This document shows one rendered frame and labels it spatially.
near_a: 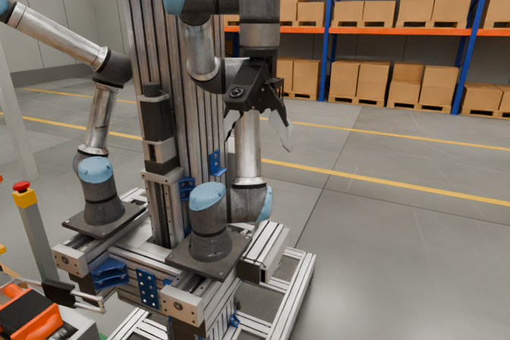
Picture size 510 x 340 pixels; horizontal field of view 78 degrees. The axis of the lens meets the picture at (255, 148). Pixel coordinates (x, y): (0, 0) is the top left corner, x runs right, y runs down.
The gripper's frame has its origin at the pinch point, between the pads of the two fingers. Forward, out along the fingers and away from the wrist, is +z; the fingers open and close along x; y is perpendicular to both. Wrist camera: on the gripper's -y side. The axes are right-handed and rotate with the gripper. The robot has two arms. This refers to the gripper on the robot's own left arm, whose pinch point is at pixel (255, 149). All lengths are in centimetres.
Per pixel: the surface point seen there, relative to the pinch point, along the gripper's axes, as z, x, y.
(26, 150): 114, 350, 146
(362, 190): 152, -10, 277
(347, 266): 152, -13, 149
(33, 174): 144, 350, 146
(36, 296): 21.7, 29.3, -32.6
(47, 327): 23.4, 23.0, -35.3
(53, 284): 21.7, 29.1, -29.3
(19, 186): 48, 130, 20
